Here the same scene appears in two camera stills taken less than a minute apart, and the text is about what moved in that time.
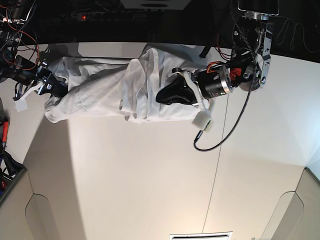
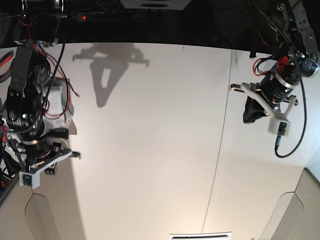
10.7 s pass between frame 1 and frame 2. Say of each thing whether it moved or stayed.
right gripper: moved
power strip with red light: stayed
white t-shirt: moved
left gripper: moved
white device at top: stayed
